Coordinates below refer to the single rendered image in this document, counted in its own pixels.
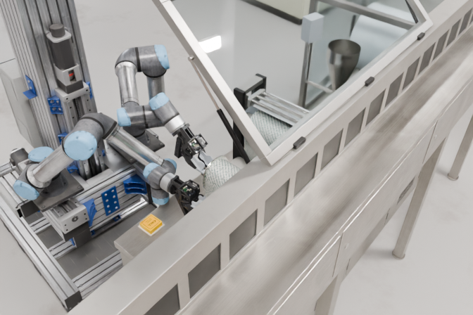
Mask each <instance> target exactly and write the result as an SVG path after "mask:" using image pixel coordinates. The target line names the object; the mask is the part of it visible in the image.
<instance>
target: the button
mask: <svg viewBox="0 0 473 315"><path fill-rule="evenodd" d="M139 224H140V227H142V228H143V229H144V230H145V231H147V232H148V233H150V234H152V233H153V232H154V231H156V230H157V229H158V228H160V227H161V226H162V225H163V223H162V221H161V220H159V219H157V218H156V217H155V216H153V215H152V214H150V215H149V216H148V217H147V218H145V219H144V220H143V221H142V222H140V223H139Z"/></svg>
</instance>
